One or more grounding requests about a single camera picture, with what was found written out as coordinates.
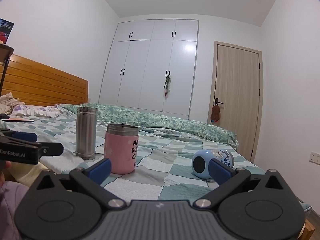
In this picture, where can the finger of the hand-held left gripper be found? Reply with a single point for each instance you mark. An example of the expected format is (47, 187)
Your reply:
(23, 136)
(51, 149)

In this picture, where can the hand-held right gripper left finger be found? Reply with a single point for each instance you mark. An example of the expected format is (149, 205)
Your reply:
(99, 170)

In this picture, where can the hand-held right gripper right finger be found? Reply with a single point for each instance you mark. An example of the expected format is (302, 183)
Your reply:
(220, 173)

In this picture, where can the blue printed cup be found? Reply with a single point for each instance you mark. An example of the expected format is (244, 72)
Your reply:
(200, 163)

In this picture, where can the pink cup with steel rim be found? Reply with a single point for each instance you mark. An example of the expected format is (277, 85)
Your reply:
(118, 152)

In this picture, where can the tall stainless steel cup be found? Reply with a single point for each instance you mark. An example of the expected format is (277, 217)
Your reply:
(86, 132)

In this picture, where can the person's left hand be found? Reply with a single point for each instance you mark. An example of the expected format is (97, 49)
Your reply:
(7, 165)

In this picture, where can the dark flat object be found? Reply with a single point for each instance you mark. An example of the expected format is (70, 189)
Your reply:
(18, 120)

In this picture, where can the cream blanket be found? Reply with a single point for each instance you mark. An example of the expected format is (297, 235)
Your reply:
(27, 172)

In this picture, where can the purple floral pillow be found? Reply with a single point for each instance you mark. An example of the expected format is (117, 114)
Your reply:
(32, 110)

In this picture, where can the beige crumpled cloth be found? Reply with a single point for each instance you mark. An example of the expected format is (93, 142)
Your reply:
(8, 102)

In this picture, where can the wooden headboard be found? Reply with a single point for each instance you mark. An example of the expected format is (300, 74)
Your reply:
(45, 85)

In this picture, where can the purple clothing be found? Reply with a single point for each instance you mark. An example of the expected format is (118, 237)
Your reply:
(11, 212)

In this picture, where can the brown hanging pouch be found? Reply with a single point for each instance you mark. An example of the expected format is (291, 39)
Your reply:
(215, 113)

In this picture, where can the checkered bed sheet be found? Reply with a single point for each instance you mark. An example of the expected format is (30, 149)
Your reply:
(160, 160)

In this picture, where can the light wooden door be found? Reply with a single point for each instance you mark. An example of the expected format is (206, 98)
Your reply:
(237, 100)

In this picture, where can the green floral quilt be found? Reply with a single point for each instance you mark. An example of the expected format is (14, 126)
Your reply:
(160, 121)

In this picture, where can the black metal stand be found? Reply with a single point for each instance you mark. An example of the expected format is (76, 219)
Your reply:
(5, 55)

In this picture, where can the green hanging ornament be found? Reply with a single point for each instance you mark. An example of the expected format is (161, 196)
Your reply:
(167, 83)

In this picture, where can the dark screen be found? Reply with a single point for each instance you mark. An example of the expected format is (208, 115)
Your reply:
(6, 31)

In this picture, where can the white wardrobe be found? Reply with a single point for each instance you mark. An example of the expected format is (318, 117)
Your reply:
(150, 72)

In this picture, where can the wall socket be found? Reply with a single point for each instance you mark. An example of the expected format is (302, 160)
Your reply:
(315, 158)

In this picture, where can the wooden bed frame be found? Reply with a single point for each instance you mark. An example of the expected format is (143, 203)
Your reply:
(308, 226)

